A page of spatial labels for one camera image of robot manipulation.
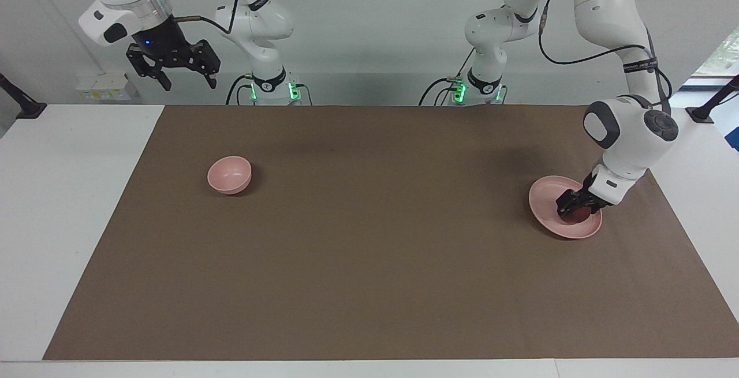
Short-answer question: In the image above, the pink plate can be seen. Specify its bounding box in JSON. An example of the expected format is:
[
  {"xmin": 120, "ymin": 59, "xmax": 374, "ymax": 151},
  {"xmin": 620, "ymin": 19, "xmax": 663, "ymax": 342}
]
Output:
[{"xmin": 528, "ymin": 175, "xmax": 603, "ymax": 239}]

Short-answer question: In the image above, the pink bowl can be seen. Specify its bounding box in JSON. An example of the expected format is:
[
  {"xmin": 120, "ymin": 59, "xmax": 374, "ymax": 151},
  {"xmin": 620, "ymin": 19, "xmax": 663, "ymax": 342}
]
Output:
[{"xmin": 207, "ymin": 156, "xmax": 252, "ymax": 195}]

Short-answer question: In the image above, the white power strip box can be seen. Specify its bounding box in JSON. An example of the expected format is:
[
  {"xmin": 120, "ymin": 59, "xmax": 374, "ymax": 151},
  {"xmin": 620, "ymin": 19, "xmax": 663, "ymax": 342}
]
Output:
[{"xmin": 76, "ymin": 73, "xmax": 139, "ymax": 100}]

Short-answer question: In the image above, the black clamp stand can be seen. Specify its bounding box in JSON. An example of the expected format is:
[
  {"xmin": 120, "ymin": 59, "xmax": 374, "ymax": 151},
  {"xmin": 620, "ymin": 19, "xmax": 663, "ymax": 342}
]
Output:
[
  {"xmin": 0, "ymin": 73, "xmax": 47, "ymax": 120},
  {"xmin": 686, "ymin": 75, "xmax": 739, "ymax": 123}
]

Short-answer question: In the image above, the window with greenery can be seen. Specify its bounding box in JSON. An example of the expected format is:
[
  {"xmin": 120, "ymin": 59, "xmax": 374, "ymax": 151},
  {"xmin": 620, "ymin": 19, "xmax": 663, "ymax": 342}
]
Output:
[{"xmin": 684, "ymin": 26, "xmax": 739, "ymax": 87}]

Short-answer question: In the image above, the brown table mat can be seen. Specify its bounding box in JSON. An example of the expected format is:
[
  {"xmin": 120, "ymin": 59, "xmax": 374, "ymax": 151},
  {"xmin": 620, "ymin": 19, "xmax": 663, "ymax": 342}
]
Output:
[{"xmin": 43, "ymin": 105, "xmax": 739, "ymax": 361}]

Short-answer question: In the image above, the black right base cable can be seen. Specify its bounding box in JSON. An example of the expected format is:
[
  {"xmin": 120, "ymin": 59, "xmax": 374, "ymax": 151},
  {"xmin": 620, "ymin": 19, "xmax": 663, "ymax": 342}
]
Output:
[{"xmin": 225, "ymin": 74, "xmax": 255, "ymax": 106}]

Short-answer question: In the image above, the black base cable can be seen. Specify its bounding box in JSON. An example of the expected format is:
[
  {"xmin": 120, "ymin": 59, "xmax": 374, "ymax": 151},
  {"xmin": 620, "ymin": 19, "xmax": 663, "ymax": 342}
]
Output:
[
  {"xmin": 419, "ymin": 49, "xmax": 477, "ymax": 106},
  {"xmin": 225, "ymin": 74, "xmax": 255, "ymax": 106}
]

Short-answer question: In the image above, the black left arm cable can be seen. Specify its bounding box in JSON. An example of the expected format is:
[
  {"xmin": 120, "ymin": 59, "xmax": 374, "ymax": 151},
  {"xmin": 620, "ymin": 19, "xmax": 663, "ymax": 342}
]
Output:
[{"xmin": 537, "ymin": 0, "xmax": 674, "ymax": 107}]

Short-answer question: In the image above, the black left base cable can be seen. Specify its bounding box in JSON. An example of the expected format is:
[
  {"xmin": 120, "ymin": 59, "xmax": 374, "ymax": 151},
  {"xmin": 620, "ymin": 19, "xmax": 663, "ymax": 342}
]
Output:
[{"xmin": 419, "ymin": 49, "xmax": 477, "ymax": 106}]

